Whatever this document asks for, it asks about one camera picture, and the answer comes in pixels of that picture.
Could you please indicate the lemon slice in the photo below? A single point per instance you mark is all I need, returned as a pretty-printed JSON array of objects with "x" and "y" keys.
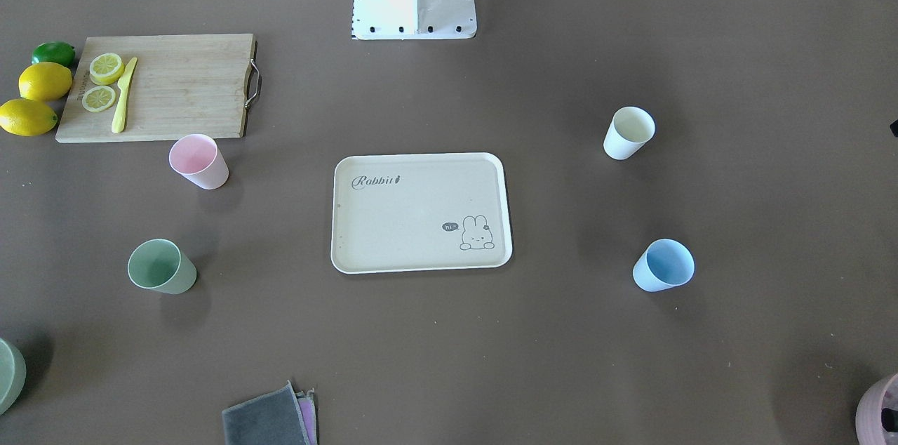
[
  {"x": 98, "y": 98},
  {"x": 106, "y": 69}
]

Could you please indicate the pink cup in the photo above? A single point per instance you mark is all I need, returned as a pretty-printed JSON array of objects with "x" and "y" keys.
[{"x": 197, "y": 158}]

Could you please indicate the white cup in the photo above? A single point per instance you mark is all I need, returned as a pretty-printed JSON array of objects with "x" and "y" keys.
[{"x": 631, "y": 127}]

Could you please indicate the wooden cutting board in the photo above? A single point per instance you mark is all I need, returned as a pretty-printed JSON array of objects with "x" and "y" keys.
[{"x": 183, "y": 84}]

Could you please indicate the yellow plastic knife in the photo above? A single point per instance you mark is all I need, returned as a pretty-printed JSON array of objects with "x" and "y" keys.
[{"x": 123, "y": 83}]

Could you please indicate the beige rabbit tray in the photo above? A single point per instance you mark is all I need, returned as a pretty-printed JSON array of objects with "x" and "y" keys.
[{"x": 406, "y": 212}]

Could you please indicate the pink folded cloth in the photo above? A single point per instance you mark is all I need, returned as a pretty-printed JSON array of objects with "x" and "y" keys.
[{"x": 307, "y": 405}]

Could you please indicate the green bowl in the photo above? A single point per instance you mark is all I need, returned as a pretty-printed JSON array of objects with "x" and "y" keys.
[{"x": 13, "y": 374}]

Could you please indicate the green lime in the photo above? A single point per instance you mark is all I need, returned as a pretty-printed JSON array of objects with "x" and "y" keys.
[{"x": 58, "y": 52}]

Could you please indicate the lower whole lemon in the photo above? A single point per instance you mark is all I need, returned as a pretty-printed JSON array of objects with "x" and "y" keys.
[{"x": 27, "y": 118}]

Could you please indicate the green cup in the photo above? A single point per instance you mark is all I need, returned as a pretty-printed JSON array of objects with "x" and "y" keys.
[{"x": 159, "y": 265}]

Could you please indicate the lower lemon slice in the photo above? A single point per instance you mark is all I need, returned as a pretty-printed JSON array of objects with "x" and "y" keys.
[{"x": 98, "y": 98}]

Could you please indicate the whole lemon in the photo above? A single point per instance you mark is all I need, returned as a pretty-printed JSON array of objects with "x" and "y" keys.
[
  {"x": 27, "y": 118},
  {"x": 45, "y": 82}
]

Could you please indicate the upper lemon slice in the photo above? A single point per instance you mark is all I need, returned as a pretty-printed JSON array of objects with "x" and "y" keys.
[{"x": 106, "y": 69}]

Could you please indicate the upper whole lemon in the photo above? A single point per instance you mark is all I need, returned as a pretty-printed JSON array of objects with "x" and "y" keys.
[{"x": 45, "y": 82}]

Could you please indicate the blue cup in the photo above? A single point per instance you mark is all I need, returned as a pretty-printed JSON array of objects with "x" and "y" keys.
[{"x": 665, "y": 264}]

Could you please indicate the pink mixing bowl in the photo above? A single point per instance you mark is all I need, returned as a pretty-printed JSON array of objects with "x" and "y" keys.
[{"x": 875, "y": 420}]

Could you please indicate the grey folded cloth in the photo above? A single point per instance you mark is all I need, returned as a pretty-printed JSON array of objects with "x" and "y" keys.
[{"x": 273, "y": 418}]

